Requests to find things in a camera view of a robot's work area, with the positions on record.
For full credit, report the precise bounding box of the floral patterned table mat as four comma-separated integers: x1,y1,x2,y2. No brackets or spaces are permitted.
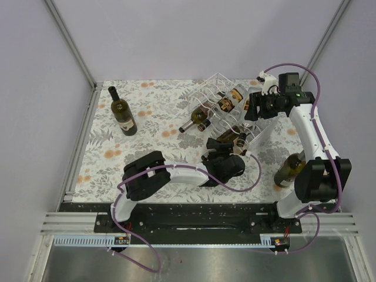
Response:
72,80,302,203

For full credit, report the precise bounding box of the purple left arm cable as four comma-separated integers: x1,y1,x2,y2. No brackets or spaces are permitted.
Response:
113,155,263,274

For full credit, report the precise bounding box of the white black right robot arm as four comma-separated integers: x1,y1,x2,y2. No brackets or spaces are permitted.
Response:
245,71,352,233

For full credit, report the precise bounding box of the green bottle black neck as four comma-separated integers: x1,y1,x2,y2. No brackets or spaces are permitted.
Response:
108,86,137,136

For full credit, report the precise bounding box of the clear acrylic wine rack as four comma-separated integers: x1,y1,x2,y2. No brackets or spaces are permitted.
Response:
187,73,277,150

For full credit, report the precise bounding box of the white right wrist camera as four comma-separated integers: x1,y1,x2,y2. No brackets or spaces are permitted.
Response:
257,71,278,96

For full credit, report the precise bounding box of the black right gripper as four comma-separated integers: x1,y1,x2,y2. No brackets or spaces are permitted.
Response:
243,91,284,122

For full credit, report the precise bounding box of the aluminium corner frame post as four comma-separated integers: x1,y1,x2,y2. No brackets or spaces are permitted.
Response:
42,0,97,89

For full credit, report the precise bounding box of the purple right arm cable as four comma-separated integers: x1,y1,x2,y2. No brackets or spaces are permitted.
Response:
263,63,343,256

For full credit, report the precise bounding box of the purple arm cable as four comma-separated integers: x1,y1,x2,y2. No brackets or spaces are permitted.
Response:
113,155,263,274
263,63,343,256

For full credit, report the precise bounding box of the grey slotted cable duct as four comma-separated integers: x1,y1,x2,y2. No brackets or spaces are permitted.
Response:
53,232,275,248

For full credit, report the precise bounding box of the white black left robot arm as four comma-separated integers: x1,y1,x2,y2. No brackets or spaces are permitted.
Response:
107,138,245,232

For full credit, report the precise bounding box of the right aluminium frame post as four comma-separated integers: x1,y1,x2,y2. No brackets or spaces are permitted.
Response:
307,0,353,71

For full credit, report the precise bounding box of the clear square liquor bottle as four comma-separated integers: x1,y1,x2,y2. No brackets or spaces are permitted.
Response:
197,84,247,132

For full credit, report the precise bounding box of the green bottle silver neck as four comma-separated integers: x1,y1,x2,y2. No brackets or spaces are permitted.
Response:
179,102,213,133

